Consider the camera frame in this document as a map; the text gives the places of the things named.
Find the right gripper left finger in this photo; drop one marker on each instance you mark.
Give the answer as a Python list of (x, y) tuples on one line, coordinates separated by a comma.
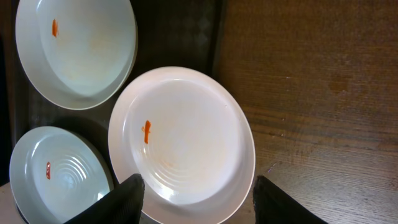
[(121, 205)]

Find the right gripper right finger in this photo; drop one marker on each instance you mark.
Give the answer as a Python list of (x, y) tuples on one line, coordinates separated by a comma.
[(272, 205)]

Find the pinkish white plate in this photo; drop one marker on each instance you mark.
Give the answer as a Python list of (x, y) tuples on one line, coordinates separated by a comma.
[(189, 140)]

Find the brown plastic serving tray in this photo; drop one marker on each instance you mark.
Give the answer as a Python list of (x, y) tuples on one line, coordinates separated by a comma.
[(169, 33)]

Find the pale green plate bottom left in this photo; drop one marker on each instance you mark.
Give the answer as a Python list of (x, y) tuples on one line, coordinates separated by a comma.
[(56, 174)]

